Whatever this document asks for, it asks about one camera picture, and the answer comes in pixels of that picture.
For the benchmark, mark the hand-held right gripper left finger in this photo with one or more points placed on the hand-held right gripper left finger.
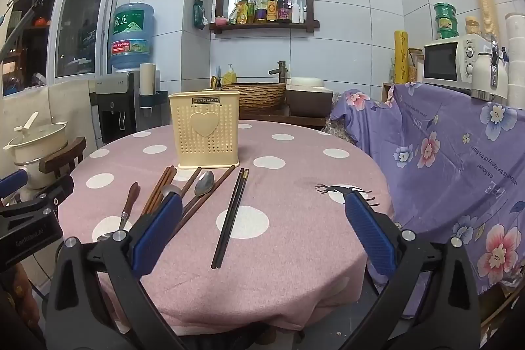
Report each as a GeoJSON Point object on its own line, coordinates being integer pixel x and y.
{"type": "Point", "coordinates": [158, 235]}

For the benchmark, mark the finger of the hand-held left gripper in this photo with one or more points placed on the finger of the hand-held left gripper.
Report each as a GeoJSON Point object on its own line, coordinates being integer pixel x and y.
{"type": "Point", "coordinates": [53, 190]}
{"type": "Point", "coordinates": [12, 181]}

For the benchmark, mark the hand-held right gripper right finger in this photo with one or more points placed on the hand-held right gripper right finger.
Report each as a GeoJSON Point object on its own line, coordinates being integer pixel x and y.
{"type": "Point", "coordinates": [369, 231]}

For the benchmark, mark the black chopstick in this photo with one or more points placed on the black chopstick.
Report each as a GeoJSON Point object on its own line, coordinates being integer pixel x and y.
{"type": "Point", "coordinates": [233, 218]}
{"type": "Point", "coordinates": [227, 218]}

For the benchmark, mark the cream plastic utensil holder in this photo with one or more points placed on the cream plastic utensil holder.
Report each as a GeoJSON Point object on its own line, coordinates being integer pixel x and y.
{"type": "Point", "coordinates": [205, 145]}

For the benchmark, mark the person's left hand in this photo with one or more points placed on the person's left hand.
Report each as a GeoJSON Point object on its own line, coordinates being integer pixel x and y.
{"type": "Point", "coordinates": [22, 292]}

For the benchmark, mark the dark wooden chair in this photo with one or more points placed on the dark wooden chair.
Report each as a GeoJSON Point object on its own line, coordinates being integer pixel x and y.
{"type": "Point", "coordinates": [63, 159]}

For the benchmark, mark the cream electric pot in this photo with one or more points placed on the cream electric pot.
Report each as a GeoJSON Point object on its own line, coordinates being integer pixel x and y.
{"type": "Point", "coordinates": [39, 145]}

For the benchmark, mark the white rice paddle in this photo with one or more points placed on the white rice paddle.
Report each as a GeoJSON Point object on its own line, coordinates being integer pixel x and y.
{"type": "Point", "coordinates": [28, 122]}

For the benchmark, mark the pink polka dot tablecloth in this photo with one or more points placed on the pink polka dot tablecloth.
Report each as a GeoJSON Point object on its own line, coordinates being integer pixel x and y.
{"type": "Point", "coordinates": [287, 251]}

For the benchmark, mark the purple floral cloth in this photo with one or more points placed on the purple floral cloth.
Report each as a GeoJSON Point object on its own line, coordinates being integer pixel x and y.
{"type": "Point", "coordinates": [443, 169]}

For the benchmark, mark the grey water dispenser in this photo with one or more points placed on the grey water dispenser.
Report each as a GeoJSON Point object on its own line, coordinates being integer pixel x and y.
{"type": "Point", "coordinates": [115, 108]}

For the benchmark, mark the brown patterned cloth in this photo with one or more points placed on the brown patterned cloth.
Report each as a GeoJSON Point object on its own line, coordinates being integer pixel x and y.
{"type": "Point", "coordinates": [336, 124]}

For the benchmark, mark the dark blue cup holder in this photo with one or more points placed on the dark blue cup holder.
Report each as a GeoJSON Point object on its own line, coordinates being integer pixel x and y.
{"type": "Point", "coordinates": [151, 100]}

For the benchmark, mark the dark wooden vanity table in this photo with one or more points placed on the dark wooden vanity table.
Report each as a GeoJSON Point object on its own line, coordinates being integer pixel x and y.
{"type": "Point", "coordinates": [283, 119]}

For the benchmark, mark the cream brown rice cooker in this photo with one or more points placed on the cream brown rice cooker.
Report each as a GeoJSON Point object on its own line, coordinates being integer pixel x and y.
{"type": "Point", "coordinates": [309, 98]}

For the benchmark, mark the stack of paper cups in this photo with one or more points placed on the stack of paper cups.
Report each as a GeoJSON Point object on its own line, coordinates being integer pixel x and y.
{"type": "Point", "coordinates": [147, 77]}

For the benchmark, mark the orange pot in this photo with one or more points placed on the orange pot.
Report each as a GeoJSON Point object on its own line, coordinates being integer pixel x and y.
{"type": "Point", "coordinates": [39, 22]}

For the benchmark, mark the brush holder with brushes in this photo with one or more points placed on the brush holder with brushes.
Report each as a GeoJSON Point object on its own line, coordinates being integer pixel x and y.
{"type": "Point", "coordinates": [214, 82]}

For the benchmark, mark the sliding window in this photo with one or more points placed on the sliding window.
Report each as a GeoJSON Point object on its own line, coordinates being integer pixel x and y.
{"type": "Point", "coordinates": [80, 26]}

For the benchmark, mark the blue water jug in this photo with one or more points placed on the blue water jug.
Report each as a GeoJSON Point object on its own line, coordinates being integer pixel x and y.
{"type": "Point", "coordinates": [131, 38]}

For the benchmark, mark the woven pattern sink basin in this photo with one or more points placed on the woven pattern sink basin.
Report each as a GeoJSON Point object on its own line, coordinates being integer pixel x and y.
{"type": "Point", "coordinates": [262, 98]}

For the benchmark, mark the light wooden shelf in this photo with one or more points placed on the light wooden shelf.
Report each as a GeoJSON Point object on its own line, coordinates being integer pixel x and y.
{"type": "Point", "coordinates": [415, 65]}

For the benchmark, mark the yellow soap dispenser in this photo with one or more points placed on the yellow soap dispenser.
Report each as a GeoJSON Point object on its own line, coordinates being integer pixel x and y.
{"type": "Point", "coordinates": [229, 77]}

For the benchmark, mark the yellow printed roll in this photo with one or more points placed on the yellow printed roll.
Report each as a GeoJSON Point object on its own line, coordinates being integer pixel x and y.
{"type": "Point", "coordinates": [401, 57]}

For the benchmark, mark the bronze faucet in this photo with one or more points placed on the bronze faucet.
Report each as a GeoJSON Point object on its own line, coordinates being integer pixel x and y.
{"type": "Point", "coordinates": [281, 71]}

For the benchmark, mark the white microwave oven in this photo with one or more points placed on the white microwave oven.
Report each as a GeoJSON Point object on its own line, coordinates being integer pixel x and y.
{"type": "Point", "coordinates": [455, 63]}

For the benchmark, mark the green noodle cup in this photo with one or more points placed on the green noodle cup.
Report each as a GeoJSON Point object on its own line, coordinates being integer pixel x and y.
{"type": "Point", "coordinates": [445, 23]}
{"type": "Point", "coordinates": [446, 33]}
{"type": "Point", "coordinates": [445, 10]}

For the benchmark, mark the pink bowl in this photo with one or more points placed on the pink bowl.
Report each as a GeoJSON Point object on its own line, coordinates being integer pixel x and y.
{"type": "Point", "coordinates": [220, 21]}

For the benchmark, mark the green hanging packet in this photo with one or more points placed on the green hanging packet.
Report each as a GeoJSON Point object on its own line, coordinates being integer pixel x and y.
{"type": "Point", "coordinates": [199, 13]}

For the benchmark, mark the stack of white cups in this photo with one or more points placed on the stack of white cups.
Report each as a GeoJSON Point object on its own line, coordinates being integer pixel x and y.
{"type": "Point", "coordinates": [516, 59]}

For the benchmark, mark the white squeeze bottle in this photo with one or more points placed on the white squeeze bottle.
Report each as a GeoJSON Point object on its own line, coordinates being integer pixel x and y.
{"type": "Point", "coordinates": [296, 10]}
{"type": "Point", "coordinates": [302, 13]}

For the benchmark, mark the small yellow jar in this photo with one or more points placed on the small yellow jar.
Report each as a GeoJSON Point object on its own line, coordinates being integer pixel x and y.
{"type": "Point", "coordinates": [472, 26]}

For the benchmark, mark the yellow seasoning packet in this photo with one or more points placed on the yellow seasoning packet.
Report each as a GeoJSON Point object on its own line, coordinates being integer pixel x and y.
{"type": "Point", "coordinates": [241, 13]}

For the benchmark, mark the dark soy sauce bottle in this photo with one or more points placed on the dark soy sauce bottle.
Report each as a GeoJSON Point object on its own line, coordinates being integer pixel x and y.
{"type": "Point", "coordinates": [284, 5]}

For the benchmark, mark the green yellow bottle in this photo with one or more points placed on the green yellow bottle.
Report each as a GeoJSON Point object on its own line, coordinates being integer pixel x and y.
{"type": "Point", "coordinates": [250, 10]}

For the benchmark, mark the cooking oil bottle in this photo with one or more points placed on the cooking oil bottle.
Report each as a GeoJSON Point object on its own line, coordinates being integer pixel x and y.
{"type": "Point", "coordinates": [272, 7]}
{"type": "Point", "coordinates": [261, 9]}

